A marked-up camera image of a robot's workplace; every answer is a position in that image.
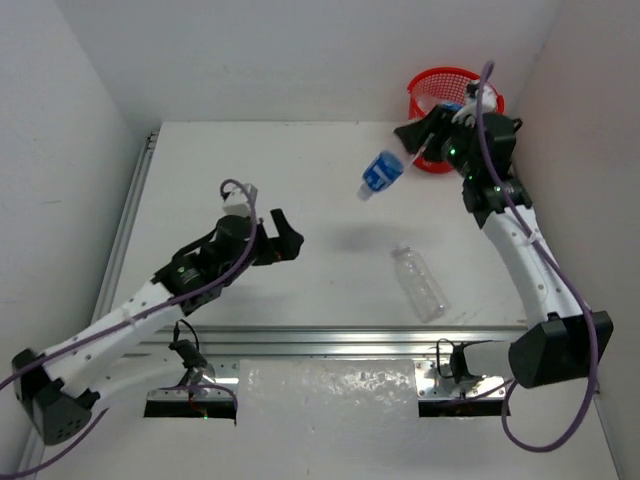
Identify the translucent plastic sheet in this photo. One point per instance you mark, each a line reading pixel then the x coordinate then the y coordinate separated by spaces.
pixel 337 391

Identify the blue label bottle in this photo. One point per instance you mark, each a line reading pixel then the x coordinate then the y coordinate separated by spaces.
pixel 384 170

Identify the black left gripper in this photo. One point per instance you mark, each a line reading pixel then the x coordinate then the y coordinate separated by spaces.
pixel 270 240

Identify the aluminium table left rail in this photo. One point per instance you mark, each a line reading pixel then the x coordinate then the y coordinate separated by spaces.
pixel 34 450

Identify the clear unlabelled bottle white cap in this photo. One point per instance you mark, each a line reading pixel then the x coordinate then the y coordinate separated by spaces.
pixel 418 283

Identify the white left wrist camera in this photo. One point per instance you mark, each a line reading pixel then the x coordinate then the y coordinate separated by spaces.
pixel 235 202

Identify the blue label bottle Chinese text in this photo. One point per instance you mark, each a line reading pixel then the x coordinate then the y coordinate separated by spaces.
pixel 455 107

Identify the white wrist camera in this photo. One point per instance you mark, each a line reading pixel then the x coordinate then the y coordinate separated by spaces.
pixel 235 202
pixel 476 101

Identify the aluminium table rail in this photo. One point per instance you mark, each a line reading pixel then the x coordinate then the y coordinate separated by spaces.
pixel 34 450
pixel 515 234
pixel 336 342

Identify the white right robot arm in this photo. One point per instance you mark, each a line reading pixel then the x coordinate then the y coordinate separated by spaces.
pixel 565 340

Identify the aluminium table right rail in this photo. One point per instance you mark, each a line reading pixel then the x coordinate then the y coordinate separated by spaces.
pixel 515 234

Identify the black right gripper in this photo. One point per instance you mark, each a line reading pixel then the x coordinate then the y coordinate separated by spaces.
pixel 438 122

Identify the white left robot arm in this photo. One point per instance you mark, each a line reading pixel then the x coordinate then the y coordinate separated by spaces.
pixel 63 387

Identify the aluminium table front rail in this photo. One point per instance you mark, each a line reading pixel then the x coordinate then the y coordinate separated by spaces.
pixel 336 342

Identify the red mesh plastic bin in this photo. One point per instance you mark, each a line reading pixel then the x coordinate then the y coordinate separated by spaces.
pixel 446 84

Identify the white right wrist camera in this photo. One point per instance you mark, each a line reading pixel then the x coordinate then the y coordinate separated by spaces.
pixel 476 101

